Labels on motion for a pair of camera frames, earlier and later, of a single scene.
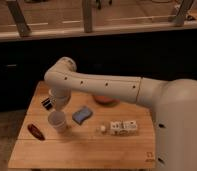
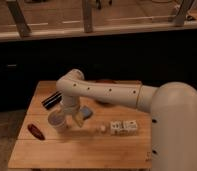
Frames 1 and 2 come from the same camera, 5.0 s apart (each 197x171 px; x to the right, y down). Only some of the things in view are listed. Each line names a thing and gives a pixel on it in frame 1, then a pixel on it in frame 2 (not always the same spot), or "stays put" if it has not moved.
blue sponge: [82, 114] stays put
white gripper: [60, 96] → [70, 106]
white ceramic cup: [57, 119] stays put
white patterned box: [123, 127] stays put
